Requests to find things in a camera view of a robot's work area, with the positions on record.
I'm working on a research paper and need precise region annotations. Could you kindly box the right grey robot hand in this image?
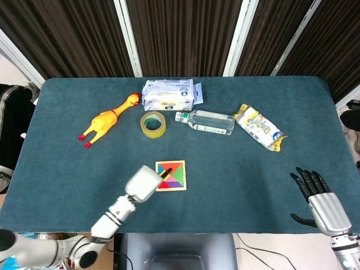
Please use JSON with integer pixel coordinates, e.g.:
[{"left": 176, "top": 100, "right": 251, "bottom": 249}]
[{"left": 289, "top": 166, "right": 353, "bottom": 236}]

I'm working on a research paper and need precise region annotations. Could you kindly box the white wet wipes pack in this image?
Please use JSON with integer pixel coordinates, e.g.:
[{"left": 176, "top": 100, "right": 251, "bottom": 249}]
[{"left": 141, "top": 79, "right": 204, "bottom": 111}]

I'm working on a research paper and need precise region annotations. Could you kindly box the green triangle tangram piece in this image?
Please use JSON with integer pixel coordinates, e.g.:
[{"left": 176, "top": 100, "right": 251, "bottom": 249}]
[{"left": 172, "top": 163, "right": 185, "bottom": 188}]

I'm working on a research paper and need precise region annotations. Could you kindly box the black floor cable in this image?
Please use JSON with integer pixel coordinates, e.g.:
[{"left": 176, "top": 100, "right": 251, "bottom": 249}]
[{"left": 235, "top": 233, "right": 299, "bottom": 270}]

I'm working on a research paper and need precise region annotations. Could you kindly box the white frame post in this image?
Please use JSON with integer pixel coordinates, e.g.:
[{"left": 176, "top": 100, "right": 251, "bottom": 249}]
[
  {"left": 270, "top": 0, "right": 323, "bottom": 77},
  {"left": 223, "top": 0, "right": 261, "bottom": 77},
  {"left": 113, "top": 0, "right": 143, "bottom": 78},
  {"left": 0, "top": 28, "right": 46, "bottom": 88}
]

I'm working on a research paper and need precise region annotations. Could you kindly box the yellow tape roll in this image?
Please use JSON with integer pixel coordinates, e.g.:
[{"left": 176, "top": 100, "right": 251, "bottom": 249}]
[{"left": 140, "top": 111, "right": 167, "bottom": 139}]

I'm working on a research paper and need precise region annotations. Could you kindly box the black bulky object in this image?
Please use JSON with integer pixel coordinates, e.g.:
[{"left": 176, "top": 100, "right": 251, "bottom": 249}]
[{"left": 339, "top": 100, "right": 360, "bottom": 133}]

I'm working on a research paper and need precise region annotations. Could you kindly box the dark robot torso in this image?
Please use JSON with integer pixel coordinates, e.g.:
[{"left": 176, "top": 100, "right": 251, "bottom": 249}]
[{"left": 114, "top": 232, "right": 239, "bottom": 270}]

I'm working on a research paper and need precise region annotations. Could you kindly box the white wrapped bag roll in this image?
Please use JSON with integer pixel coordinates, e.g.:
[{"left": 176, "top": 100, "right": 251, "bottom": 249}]
[{"left": 233, "top": 103, "right": 289, "bottom": 152}]

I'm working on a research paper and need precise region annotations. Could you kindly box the yellow rubber chicken toy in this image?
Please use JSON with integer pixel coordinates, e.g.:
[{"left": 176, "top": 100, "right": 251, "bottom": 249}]
[{"left": 78, "top": 92, "right": 141, "bottom": 149}]

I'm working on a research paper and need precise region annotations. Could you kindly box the orange triangle tangram piece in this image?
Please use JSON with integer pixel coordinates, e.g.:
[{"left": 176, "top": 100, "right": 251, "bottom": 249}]
[{"left": 158, "top": 162, "right": 183, "bottom": 174}]

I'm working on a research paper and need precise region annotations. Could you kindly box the clear plastic water bottle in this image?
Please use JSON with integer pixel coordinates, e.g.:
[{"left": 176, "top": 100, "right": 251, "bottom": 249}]
[{"left": 174, "top": 110, "right": 236, "bottom": 136}]

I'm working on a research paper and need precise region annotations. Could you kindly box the colourful wooden tangram puzzle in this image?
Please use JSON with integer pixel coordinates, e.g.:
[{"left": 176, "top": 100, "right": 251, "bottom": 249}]
[{"left": 155, "top": 160, "right": 187, "bottom": 192}]

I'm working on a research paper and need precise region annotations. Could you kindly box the teal table cloth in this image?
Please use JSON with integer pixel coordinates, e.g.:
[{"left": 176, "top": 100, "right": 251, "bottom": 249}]
[{"left": 0, "top": 75, "right": 360, "bottom": 235}]

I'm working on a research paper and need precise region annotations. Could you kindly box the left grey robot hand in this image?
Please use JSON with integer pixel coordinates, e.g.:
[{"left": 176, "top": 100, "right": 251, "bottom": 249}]
[{"left": 124, "top": 165, "right": 173, "bottom": 203}]

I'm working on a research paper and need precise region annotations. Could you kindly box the dark brown curtain panel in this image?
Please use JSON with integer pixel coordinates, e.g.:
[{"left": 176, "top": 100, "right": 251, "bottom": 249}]
[
  {"left": 234, "top": 0, "right": 313, "bottom": 77},
  {"left": 0, "top": 0, "right": 134, "bottom": 82},
  {"left": 125, "top": 0, "right": 243, "bottom": 77},
  {"left": 277, "top": 0, "right": 360, "bottom": 104}
]

